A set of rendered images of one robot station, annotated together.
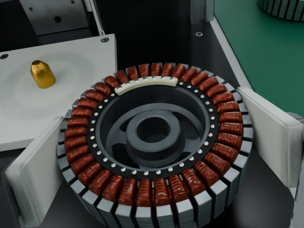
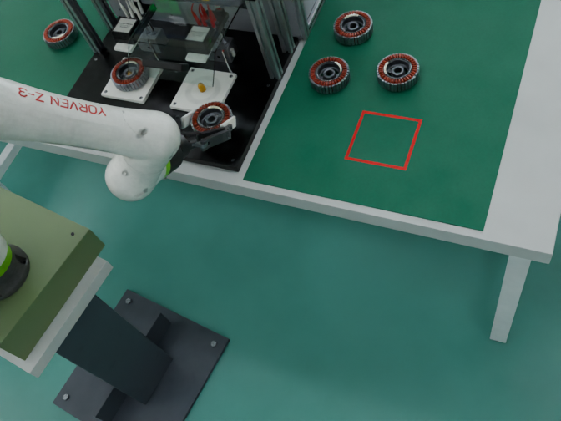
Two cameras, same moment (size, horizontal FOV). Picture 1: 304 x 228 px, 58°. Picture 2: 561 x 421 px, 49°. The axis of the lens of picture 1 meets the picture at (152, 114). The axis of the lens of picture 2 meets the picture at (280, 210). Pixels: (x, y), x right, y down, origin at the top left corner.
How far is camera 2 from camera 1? 1.49 m
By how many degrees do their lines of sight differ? 25
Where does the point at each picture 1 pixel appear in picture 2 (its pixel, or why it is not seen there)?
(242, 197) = (234, 144)
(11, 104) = (189, 94)
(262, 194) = (239, 145)
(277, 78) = (283, 114)
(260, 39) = (295, 94)
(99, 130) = (200, 115)
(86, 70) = (217, 89)
